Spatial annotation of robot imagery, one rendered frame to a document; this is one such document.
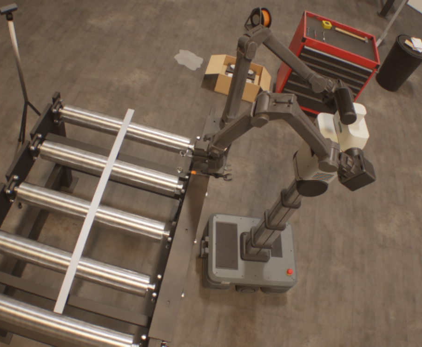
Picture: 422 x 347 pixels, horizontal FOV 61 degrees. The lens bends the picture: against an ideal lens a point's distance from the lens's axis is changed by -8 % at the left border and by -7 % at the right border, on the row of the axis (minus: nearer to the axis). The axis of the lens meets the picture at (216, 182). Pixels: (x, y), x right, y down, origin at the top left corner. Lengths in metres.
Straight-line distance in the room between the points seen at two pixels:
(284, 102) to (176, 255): 0.78
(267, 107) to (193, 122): 2.40
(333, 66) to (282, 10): 2.27
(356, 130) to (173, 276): 0.97
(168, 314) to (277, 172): 2.23
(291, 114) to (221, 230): 1.65
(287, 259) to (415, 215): 1.70
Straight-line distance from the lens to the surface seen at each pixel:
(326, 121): 1.81
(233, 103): 1.67
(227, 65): 4.08
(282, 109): 1.25
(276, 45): 1.66
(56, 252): 1.92
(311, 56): 3.52
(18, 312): 1.87
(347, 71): 3.63
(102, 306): 1.96
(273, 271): 2.76
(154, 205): 3.07
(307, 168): 1.83
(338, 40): 3.71
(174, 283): 1.60
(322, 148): 1.45
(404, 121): 4.96
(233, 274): 2.66
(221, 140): 1.51
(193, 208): 1.75
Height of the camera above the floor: 2.67
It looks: 55 degrees down
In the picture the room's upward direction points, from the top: 22 degrees clockwise
